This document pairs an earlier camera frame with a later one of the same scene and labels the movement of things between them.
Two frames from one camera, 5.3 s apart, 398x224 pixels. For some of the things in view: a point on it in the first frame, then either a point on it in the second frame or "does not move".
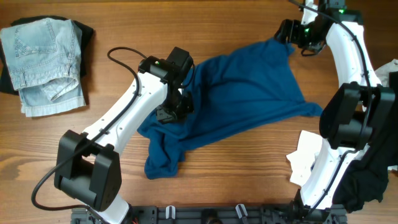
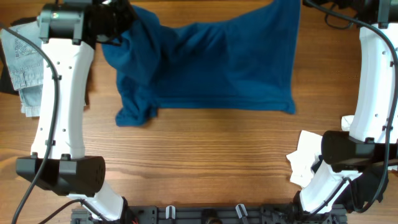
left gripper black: x=188 y=108 to x=124 y=7
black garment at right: x=364 y=182 does not move
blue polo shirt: x=245 y=83 to x=247 y=62
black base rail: x=217 y=214 does not move
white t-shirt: x=309 y=141 does not move
